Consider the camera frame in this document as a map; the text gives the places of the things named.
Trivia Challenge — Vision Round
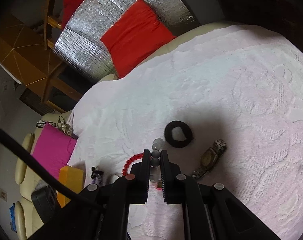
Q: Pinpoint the black hair scrunchie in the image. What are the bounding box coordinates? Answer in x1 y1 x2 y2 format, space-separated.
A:
164 120 193 148

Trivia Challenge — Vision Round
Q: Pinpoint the black bow hair clip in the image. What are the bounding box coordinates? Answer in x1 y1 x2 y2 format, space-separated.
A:
91 166 104 184

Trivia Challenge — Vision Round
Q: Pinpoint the orange jewelry box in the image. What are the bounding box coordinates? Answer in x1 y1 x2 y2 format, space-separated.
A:
58 166 84 193

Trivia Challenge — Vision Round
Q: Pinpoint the wooden chair frame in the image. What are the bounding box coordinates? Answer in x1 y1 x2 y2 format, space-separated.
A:
41 0 83 113

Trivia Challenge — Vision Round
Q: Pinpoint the metal wristwatch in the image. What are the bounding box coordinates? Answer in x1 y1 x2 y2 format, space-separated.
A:
191 139 227 180

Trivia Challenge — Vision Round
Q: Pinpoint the black cable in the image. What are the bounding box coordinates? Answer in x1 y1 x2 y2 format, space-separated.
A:
0 122 80 201

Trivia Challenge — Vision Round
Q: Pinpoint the white textured towel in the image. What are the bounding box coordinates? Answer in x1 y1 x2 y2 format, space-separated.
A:
69 25 303 239

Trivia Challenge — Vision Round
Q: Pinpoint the red bead bracelet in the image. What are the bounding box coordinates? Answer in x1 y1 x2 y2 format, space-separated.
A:
121 152 145 177

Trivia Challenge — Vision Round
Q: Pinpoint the magenta cushion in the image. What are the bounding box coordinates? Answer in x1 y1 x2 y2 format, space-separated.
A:
32 123 77 179

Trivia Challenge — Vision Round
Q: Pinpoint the silver insulation foil sheet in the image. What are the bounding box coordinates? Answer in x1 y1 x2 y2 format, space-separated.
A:
53 0 199 82

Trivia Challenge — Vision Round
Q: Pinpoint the patterned crumpled cloth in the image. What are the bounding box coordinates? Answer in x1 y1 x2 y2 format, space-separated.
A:
57 115 73 137

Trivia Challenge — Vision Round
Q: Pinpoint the red cushion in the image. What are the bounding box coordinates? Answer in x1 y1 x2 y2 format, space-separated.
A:
100 0 175 78

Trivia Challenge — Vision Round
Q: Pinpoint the translucent grey bead bracelet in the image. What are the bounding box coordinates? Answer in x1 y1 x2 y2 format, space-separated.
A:
149 138 166 183

